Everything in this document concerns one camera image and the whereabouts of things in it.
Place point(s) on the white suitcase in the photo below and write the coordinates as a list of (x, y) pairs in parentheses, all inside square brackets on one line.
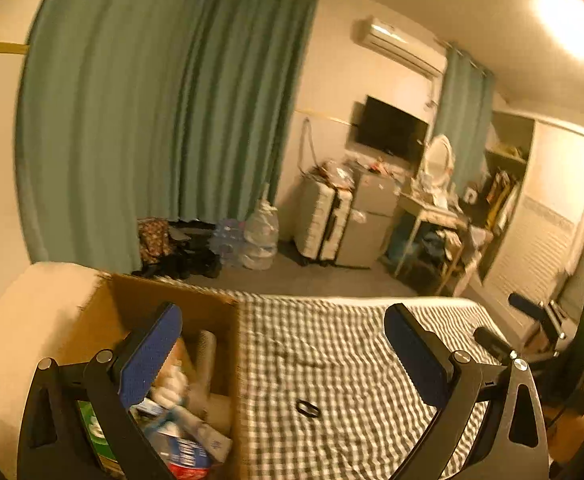
[(319, 220)]

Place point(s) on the blue and red packet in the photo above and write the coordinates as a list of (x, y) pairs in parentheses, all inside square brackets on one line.
[(184, 457)]

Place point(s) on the hanging clothes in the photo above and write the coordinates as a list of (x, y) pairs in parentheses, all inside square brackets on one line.
[(503, 195)]

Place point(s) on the white air conditioner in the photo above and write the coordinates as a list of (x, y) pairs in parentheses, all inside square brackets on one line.
[(397, 45)]

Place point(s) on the wooden chair with clothes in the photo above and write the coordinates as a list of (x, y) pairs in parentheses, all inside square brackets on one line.
[(464, 260)]

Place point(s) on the checkered bed sheet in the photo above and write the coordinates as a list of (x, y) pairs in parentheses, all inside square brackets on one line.
[(322, 345)]

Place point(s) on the pack of water bottles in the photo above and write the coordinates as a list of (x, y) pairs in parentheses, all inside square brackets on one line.
[(227, 245)]

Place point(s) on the large clear water jug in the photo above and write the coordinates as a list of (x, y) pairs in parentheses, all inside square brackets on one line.
[(259, 240)]

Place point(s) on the brown patterned bag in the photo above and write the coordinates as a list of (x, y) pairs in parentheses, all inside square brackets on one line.
[(153, 240)]

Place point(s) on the black shoes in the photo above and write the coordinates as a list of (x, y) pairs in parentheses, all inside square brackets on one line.
[(194, 257)]

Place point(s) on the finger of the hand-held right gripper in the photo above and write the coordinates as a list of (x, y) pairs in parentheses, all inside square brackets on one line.
[(522, 302), (489, 340)]

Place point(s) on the grey comb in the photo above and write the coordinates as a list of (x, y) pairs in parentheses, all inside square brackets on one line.
[(205, 360)]

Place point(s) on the clear plastic bag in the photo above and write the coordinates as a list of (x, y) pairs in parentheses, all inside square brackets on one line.
[(334, 174)]

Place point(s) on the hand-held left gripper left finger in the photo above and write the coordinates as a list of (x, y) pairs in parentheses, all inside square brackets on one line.
[(147, 355)]

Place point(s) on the white oval mirror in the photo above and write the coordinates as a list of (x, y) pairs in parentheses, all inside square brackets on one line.
[(439, 162)]

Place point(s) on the white vanity desk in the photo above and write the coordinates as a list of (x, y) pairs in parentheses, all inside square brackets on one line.
[(432, 215)]

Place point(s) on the green packet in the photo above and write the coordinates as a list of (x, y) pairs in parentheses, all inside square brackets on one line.
[(94, 435)]

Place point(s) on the wide green curtain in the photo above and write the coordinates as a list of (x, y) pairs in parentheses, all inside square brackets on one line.
[(147, 110)]

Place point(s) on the brown cardboard box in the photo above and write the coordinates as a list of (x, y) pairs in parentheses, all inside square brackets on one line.
[(137, 295)]

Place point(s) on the narrow green curtain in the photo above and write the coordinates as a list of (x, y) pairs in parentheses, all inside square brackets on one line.
[(464, 115)]

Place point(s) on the black wall television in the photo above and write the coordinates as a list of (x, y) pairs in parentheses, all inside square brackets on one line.
[(389, 130)]

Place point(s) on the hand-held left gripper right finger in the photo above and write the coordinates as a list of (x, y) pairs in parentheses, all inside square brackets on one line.
[(417, 355)]

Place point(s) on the bright ceiling lamp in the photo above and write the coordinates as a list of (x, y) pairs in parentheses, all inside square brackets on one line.
[(569, 20)]

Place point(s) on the grey mini fridge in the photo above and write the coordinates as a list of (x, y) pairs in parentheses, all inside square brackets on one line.
[(367, 220)]

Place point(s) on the white louvered wardrobe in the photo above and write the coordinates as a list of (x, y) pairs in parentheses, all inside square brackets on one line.
[(542, 210)]

